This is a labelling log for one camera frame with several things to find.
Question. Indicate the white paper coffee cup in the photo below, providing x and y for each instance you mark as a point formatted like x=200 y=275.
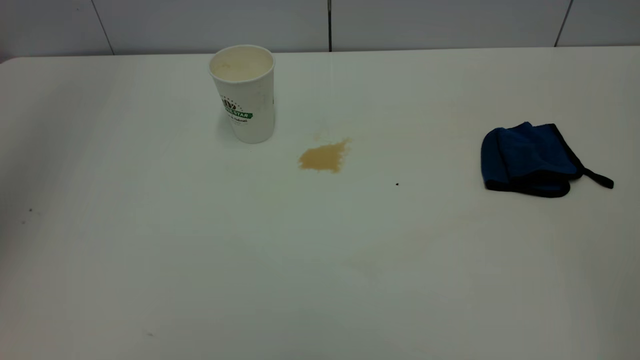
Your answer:
x=247 y=105

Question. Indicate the brown coffee spill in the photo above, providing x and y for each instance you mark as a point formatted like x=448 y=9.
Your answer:
x=322 y=157

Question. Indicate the blue cloth with black trim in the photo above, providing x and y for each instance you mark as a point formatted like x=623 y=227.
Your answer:
x=530 y=157

